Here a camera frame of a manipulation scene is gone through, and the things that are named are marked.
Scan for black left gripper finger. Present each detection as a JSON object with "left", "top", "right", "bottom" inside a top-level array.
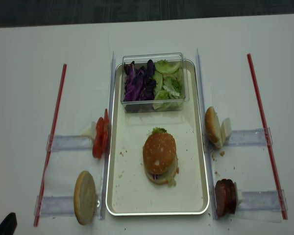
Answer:
[{"left": 0, "top": 212, "right": 17, "bottom": 235}]

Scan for rear tomato slice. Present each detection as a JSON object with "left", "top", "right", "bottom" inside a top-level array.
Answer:
[{"left": 102, "top": 109, "right": 110, "bottom": 151}]

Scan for purple cabbage leaves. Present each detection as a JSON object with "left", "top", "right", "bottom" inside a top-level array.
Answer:
[{"left": 123, "top": 60, "right": 156, "bottom": 102}]

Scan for green lettuce leaves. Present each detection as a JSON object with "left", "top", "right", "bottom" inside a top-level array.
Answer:
[{"left": 152, "top": 60, "right": 184, "bottom": 111}]

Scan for white pusher block bun right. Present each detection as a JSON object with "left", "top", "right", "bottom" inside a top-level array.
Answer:
[{"left": 220, "top": 117, "right": 232, "bottom": 144}]

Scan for clear slider rail lower left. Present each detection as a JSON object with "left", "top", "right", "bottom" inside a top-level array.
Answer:
[{"left": 34, "top": 196, "right": 75, "bottom": 217}]

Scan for left red rod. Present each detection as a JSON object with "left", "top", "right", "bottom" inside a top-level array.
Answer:
[{"left": 33, "top": 64, "right": 67, "bottom": 228}]

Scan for red rod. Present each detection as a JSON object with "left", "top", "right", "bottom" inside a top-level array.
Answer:
[
  {"left": 33, "top": 64, "right": 67, "bottom": 228},
  {"left": 247, "top": 53, "right": 288, "bottom": 220}
]

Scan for clear plastic salad box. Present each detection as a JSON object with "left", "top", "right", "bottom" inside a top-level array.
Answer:
[{"left": 120, "top": 52, "right": 189, "bottom": 113}]

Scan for sesame bun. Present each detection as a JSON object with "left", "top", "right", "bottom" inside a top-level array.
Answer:
[
  {"left": 205, "top": 106, "right": 223, "bottom": 149},
  {"left": 143, "top": 132, "right": 176, "bottom": 174}
]

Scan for bottom bun on tray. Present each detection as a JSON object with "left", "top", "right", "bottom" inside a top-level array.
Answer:
[{"left": 145, "top": 170, "right": 176, "bottom": 187}]

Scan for dark meat patty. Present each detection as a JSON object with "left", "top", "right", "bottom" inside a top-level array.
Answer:
[
  {"left": 215, "top": 180, "right": 228, "bottom": 217},
  {"left": 226, "top": 179, "right": 237, "bottom": 214}
]

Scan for front dark meat patty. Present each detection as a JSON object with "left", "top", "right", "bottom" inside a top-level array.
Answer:
[{"left": 215, "top": 180, "right": 228, "bottom": 217}]

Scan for white pusher block patty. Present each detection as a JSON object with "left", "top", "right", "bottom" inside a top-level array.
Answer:
[{"left": 234, "top": 182, "right": 243, "bottom": 207}]

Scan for rear dark meat patty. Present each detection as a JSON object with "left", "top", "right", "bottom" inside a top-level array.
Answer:
[{"left": 226, "top": 179, "right": 237, "bottom": 214}]

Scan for clear slider rail upper right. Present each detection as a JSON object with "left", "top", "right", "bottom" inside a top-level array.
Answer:
[{"left": 225, "top": 128, "right": 273, "bottom": 146}]

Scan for lettuce on bun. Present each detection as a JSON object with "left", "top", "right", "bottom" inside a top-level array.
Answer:
[{"left": 143, "top": 127, "right": 178, "bottom": 187}]

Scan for clear slider rail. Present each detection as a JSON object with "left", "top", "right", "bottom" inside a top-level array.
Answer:
[
  {"left": 225, "top": 128, "right": 273, "bottom": 146},
  {"left": 46, "top": 135, "right": 94, "bottom": 152},
  {"left": 34, "top": 196, "right": 75, "bottom": 217},
  {"left": 236, "top": 190, "right": 288, "bottom": 212}
]

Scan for tomato slice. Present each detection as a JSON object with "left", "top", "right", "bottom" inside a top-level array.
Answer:
[
  {"left": 92, "top": 117, "right": 104, "bottom": 158},
  {"left": 102, "top": 109, "right": 110, "bottom": 151}
]

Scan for front tomato slice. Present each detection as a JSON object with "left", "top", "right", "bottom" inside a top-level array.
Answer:
[{"left": 92, "top": 117, "right": 104, "bottom": 158}]

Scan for right clear long rail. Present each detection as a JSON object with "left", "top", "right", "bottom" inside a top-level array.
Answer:
[{"left": 196, "top": 48, "right": 218, "bottom": 220}]

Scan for clear slider rail lower right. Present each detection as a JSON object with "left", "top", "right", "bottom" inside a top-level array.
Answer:
[{"left": 236, "top": 190, "right": 288, "bottom": 212}]

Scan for beige metal tray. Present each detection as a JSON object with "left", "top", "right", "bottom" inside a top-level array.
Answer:
[{"left": 106, "top": 60, "right": 210, "bottom": 216}]

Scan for upright bun half left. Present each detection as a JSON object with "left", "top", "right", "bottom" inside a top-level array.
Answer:
[{"left": 73, "top": 170, "right": 97, "bottom": 225}]

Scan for sesame top bun front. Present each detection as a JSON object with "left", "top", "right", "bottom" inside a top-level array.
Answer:
[{"left": 205, "top": 106, "right": 223, "bottom": 149}]

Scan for clear slider rail upper left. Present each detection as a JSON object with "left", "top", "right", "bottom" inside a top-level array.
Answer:
[{"left": 46, "top": 135, "right": 94, "bottom": 152}]

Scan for right red rod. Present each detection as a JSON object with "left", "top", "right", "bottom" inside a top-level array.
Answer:
[{"left": 247, "top": 53, "right": 288, "bottom": 220}]

